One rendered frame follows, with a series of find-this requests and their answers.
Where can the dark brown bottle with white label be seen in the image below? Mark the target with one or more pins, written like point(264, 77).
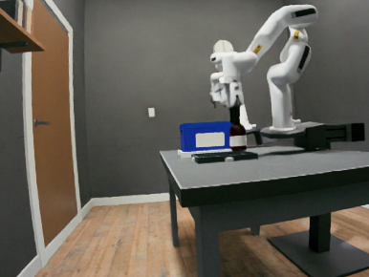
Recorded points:
point(237, 137)

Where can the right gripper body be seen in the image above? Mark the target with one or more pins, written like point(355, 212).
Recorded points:
point(215, 96)

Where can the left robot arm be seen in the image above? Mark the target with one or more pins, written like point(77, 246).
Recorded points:
point(294, 57)

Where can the blue box with white label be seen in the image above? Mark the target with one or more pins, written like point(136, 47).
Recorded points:
point(205, 136)

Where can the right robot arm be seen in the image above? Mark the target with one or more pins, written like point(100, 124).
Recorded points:
point(217, 59)

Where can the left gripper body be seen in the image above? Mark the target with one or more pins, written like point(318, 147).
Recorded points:
point(233, 89)

